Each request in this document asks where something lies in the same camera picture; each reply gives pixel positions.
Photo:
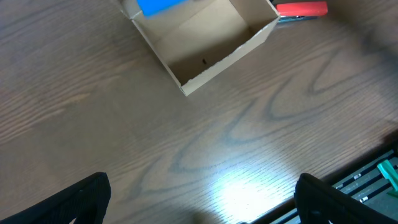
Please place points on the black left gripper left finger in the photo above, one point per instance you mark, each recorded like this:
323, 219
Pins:
83, 202

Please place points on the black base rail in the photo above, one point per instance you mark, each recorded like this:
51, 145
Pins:
371, 180

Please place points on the orange stapler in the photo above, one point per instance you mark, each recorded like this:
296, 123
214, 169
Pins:
301, 11

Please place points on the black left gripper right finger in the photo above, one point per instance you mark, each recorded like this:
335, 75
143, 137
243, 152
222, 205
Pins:
319, 203

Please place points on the brown cardboard box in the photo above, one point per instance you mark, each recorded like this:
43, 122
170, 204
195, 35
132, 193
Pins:
197, 40

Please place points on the blue plastic eraser holder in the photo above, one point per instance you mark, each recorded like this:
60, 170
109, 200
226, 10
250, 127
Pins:
154, 7

